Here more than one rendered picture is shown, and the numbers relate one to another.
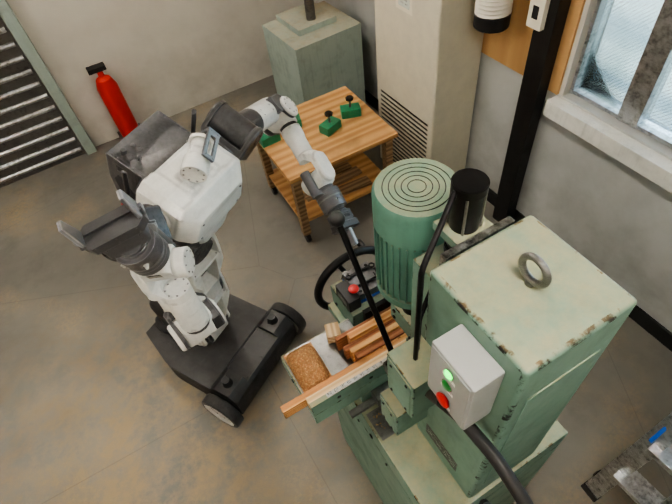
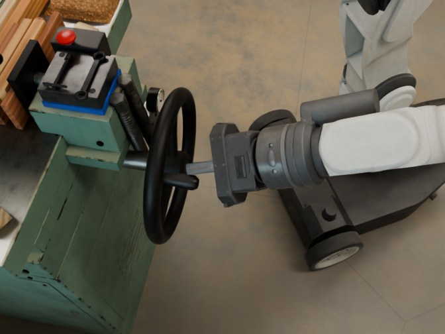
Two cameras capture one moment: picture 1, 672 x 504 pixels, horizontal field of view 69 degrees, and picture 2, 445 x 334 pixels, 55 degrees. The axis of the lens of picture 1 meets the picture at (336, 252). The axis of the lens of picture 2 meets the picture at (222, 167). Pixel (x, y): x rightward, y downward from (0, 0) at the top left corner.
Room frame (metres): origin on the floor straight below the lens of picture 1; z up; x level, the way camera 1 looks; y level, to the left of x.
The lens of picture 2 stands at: (1.28, -0.32, 1.49)
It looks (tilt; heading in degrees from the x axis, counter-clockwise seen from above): 60 degrees down; 124
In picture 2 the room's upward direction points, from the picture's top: straight up
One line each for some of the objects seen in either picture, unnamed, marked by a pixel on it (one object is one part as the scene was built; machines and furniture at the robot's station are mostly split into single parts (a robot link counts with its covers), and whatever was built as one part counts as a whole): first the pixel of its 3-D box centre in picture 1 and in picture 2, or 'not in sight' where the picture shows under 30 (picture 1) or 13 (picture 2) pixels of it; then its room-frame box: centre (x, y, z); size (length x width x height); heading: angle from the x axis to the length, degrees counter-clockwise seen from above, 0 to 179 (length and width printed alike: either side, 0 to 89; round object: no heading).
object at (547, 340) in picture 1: (495, 382); not in sight; (0.40, -0.29, 1.16); 0.22 x 0.22 x 0.72; 23
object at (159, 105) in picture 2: not in sight; (154, 102); (0.76, 0.15, 0.65); 0.06 x 0.04 x 0.08; 113
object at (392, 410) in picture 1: (403, 405); not in sight; (0.44, -0.10, 1.02); 0.09 x 0.07 x 0.12; 113
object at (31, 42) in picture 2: (372, 305); (49, 81); (0.77, -0.08, 0.95); 0.09 x 0.07 x 0.09; 113
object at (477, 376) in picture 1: (462, 378); not in sight; (0.32, -0.17, 1.40); 0.10 x 0.06 x 0.16; 23
